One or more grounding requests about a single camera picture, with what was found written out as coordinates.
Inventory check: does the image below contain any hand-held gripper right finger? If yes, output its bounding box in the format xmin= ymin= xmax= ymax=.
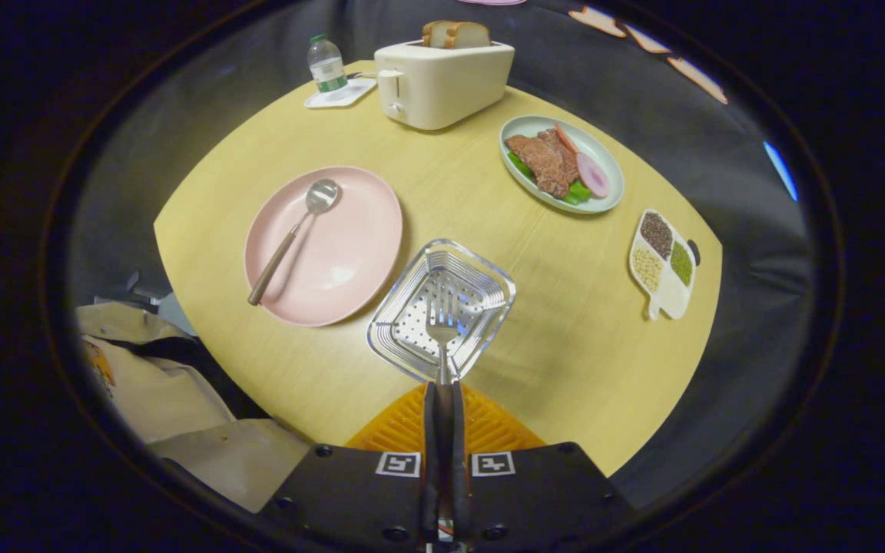
xmin=450 ymin=382 xmax=637 ymax=553

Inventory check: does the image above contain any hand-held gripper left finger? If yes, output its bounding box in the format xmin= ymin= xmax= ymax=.
xmin=254 ymin=382 xmax=445 ymax=553

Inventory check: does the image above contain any metal fork wooden handle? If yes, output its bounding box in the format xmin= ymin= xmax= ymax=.
xmin=425 ymin=286 xmax=463 ymax=538

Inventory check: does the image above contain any metal spoon wooden handle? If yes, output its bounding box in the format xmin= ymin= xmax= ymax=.
xmin=247 ymin=179 xmax=340 ymax=306

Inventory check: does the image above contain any clear square drain basket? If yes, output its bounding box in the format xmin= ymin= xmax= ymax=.
xmin=366 ymin=239 xmax=517 ymax=383

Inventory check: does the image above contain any pink round plate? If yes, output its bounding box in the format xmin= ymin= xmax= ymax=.
xmin=244 ymin=166 xmax=403 ymax=328

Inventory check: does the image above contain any pile of pale beans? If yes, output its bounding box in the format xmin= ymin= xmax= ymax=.
xmin=632 ymin=247 xmax=664 ymax=293

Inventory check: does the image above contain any white divided dish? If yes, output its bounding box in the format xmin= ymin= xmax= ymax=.
xmin=628 ymin=209 xmax=698 ymax=321

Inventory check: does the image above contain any person's beige clothing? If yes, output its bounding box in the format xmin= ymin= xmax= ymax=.
xmin=74 ymin=302 xmax=313 ymax=514

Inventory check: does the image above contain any green lettuce leaf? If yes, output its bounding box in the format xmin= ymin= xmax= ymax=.
xmin=508 ymin=151 xmax=594 ymax=206

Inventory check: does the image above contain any pile of green beans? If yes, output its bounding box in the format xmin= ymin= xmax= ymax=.
xmin=670 ymin=241 xmax=694 ymax=286

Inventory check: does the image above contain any pile of dark beans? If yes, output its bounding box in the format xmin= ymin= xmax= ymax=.
xmin=640 ymin=213 xmax=674 ymax=260

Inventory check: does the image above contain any brown meat slice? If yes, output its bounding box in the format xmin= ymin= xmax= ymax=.
xmin=505 ymin=134 xmax=571 ymax=200
xmin=536 ymin=128 xmax=581 ymax=185

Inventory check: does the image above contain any pink ham slice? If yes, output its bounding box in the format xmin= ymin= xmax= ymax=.
xmin=575 ymin=152 xmax=611 ymax=199

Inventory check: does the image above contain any pale green oval plate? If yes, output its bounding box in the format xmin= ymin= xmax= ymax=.
xmin=499 ymin=115 xmax=625 ymax=214

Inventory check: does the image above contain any white square coaster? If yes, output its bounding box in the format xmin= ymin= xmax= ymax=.
xmin=304 ymin=77 xmax=378 ymax=109

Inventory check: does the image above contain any white toaster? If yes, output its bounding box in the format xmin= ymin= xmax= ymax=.
xmin=374 ymin=40 xmax=515 ymax=131

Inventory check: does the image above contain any clear water bottle green cap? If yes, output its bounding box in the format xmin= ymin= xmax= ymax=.
xmin=307 ymin=34 xmax=349 ymax=94

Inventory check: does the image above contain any bread slice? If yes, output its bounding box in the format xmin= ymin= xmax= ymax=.
xmin=421 ymin=20 xmax=459 ymax=48
xmin=446 ymin=22 xmax=492 ymax=50

